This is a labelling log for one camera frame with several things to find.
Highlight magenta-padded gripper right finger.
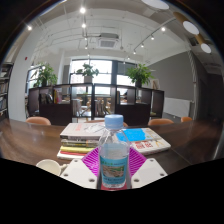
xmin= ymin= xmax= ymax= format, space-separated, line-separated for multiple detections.
xmin=127 ymin=147 xmax=169 ymax=190

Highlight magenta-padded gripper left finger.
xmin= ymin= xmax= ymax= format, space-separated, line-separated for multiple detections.
xmin=59 ymin=147 xmax=101 ymax=190

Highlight clear blue-capped water bottle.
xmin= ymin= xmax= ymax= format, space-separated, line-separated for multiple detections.
xmin=97 ymin=114 xmax=131 ymax=190

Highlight white red-edged book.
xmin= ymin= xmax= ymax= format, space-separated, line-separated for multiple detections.
xmin=56 ymin=149 xmax=89 ymax=162

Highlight yellow covered book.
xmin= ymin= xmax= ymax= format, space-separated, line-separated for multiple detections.
xmin=59 ymin=145 xmax=98 ymax=155

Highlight large white picture book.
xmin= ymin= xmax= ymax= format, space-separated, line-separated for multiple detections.
xmin=116 ymin=127 xmax=172 ymax=157

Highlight cream ceramic cup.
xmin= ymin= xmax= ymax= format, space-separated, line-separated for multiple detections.
xmin=35 ymin=158 xmax=68 ymax=177

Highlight dark covered book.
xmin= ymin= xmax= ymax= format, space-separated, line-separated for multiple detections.
xmin=60 ymin=137 xmax=100 ymax=148

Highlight blue booklet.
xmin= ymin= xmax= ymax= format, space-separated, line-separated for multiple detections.
xmin=116 ymin=128 xmax=147 ymax=143

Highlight grey-white covered book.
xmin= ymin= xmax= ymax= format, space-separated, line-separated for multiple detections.
xmin=59 ymin=122 xmax=106 ymax=141

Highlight low dark shelf unit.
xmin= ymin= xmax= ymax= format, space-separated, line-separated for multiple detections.
xmin=27 ymin=83 xmax=165 ymax=127

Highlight orange chairs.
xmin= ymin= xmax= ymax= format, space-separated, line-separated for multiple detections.
xmin=25 ymin=116 xmax=194 ymax=128

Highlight potted green plant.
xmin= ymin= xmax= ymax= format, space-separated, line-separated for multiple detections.
xmin=33 ymin=63 xmax=58 ymax=88
xmin=125 ymin=63 xmax=154 ymax=89

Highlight green plant in white pot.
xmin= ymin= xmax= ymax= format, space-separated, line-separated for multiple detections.
xmin=76 ymin=63 xmax=100 ymax=85

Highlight tall dark bookshelf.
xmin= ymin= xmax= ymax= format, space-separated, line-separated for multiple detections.
xmin=0 ymin=62 xmax=14 ymax=123

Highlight ceiling air conditioner unit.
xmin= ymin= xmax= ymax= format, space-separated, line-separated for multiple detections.
xmin=97 ymin=32 xmax=121 ymax=50

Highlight round white ceiling panels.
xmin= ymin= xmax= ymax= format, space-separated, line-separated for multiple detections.
xmin=140 ymin=0 xmax=213 ymax=55

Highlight ceiling spotlights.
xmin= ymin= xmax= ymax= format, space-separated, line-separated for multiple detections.
xmin=27 ymin=6 xmax=167 ymax=65

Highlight white wall radiator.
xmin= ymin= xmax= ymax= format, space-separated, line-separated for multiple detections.
xmin=163 ymin=97 xmax=192 ymax=119

